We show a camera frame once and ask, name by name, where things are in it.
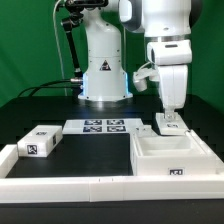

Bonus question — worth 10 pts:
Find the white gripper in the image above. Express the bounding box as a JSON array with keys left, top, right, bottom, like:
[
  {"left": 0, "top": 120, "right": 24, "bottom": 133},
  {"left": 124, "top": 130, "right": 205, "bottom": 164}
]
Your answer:
[{"left": 147, "top": 40, "right": 192, "bottom": 122}]

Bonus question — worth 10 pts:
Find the white door panel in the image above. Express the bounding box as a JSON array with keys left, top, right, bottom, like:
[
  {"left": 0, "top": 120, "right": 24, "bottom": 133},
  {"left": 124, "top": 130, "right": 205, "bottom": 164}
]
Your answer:
[
  {"left": 156, "top": 113, "right": 188, "bottom": 136},
  {"left": 136, "top": 125, "right": 156, "bottom": 137}
]

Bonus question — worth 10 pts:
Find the white cabinet body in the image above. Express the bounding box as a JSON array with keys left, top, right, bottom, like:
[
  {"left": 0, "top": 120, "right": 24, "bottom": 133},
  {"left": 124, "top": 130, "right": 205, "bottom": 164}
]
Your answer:
[{"left": 130, "top": 131, "right": 224, "bottom": 176}]

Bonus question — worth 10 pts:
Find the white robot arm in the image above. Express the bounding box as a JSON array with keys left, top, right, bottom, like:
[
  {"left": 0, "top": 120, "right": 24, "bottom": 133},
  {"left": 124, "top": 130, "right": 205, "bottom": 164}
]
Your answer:
[{"left": 64, "top": 0, "right": 202, "bottom": 121}]

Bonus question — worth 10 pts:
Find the white cabinet top block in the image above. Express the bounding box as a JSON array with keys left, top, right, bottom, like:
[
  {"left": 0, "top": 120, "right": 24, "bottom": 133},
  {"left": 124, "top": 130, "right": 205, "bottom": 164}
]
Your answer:
[{"left": 17, "top": 125, "right": 63, "bottom": 157}]

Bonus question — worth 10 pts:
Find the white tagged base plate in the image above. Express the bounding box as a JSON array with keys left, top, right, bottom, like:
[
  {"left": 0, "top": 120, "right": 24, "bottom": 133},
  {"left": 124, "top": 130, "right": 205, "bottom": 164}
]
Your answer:
[{"left": 63, "top": 118, "right": 143, "bottom": 134}]

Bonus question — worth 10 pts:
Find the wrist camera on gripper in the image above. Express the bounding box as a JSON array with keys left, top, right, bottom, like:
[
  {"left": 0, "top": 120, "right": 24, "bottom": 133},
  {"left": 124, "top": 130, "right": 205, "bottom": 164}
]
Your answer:
[{"left": 133, "top": 62, "right": 159, "bottom": 92}]

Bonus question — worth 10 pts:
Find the black cable bundle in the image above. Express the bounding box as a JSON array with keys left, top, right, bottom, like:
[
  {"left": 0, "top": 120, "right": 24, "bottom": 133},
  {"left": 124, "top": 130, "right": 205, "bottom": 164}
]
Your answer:
[{"left": 17, "top": 77, "right": 84, "bottom": 98}]

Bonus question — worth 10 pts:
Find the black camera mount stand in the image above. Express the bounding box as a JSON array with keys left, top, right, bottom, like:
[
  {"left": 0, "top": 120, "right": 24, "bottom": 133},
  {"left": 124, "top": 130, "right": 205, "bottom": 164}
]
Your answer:
[{"left": 56, "top": 0, "right": 108, "bottom": 78}]

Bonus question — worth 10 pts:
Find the grey hanging cable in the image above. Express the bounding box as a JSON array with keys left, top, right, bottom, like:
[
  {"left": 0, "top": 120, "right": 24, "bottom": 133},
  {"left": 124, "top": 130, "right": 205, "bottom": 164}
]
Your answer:
[{"left": 52, "top": 0, "right": 68, "bottom": 96}]

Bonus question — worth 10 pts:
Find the white U-shaped workspace frame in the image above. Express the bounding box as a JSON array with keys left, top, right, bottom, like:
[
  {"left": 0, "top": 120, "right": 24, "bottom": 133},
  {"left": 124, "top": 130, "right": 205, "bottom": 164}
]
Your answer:
[{"left": 0, "top": 145, "right": 224, "bottom": 203}]

